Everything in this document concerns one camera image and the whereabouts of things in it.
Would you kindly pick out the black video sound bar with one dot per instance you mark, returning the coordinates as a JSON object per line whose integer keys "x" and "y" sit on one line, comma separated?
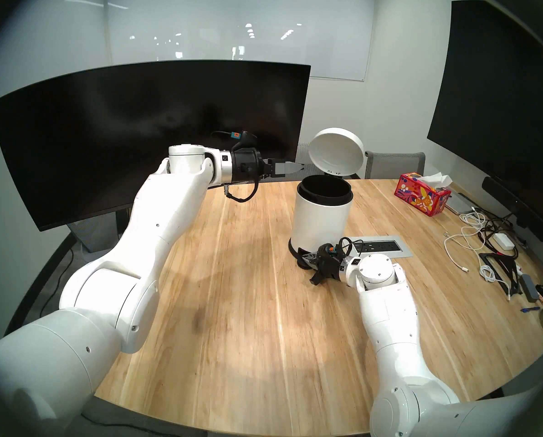
{"x": 517, "y": 208}

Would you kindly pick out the black folding laptop stand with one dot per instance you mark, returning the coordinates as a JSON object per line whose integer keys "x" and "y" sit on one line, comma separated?
{"x": 504, "y": 270}

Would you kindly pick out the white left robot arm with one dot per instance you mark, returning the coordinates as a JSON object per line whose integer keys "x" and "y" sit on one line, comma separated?
{"x": 116, "y": 281}

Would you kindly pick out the blue pen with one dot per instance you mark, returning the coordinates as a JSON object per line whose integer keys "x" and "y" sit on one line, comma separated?
{"x": 530, "y": 309}

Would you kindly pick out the white power adapter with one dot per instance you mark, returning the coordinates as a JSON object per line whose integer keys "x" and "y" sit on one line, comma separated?
{"x": 504, "y": 240}

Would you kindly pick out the white glass whiteboard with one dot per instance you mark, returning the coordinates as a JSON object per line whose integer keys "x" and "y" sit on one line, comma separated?
{"x": 253, "y": 31}

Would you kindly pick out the grey adapter block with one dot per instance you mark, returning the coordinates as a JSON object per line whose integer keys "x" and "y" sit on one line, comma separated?
{"x": 529, "y": 287}

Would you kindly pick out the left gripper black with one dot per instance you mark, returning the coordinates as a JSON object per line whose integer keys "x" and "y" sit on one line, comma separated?
{"x": 248, "y": 165}

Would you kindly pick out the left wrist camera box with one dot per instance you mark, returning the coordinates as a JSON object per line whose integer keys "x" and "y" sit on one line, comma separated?
{"x": 244, "y": 139}

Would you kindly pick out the white pedal trash can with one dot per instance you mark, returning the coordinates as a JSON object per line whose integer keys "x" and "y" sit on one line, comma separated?
{"x": 319, "y": 217}

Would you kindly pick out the curved black computer monitor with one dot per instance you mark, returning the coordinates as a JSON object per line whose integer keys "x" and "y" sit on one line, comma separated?
{"x": 94, "y": 135}

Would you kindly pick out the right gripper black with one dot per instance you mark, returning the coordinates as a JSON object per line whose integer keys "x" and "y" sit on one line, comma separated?
{"x": 330, "y": 268}

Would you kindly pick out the silver table outlet panel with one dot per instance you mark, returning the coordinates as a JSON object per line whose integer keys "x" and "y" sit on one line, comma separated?
{"x": 390, "y": 246}

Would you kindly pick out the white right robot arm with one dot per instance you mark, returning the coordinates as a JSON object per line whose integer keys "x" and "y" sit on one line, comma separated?
{"x": 390, "y": 327}

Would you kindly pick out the silver laptop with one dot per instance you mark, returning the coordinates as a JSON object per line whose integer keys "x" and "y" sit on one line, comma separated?
{"x": 458, "y": 204}

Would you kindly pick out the large black wall television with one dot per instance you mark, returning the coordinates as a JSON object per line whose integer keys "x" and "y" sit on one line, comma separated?
{"x": 494, "y": 99}

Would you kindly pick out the red patterned tissue box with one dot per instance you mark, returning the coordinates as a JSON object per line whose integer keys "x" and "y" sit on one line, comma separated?
{"x": 419, "y": 195}

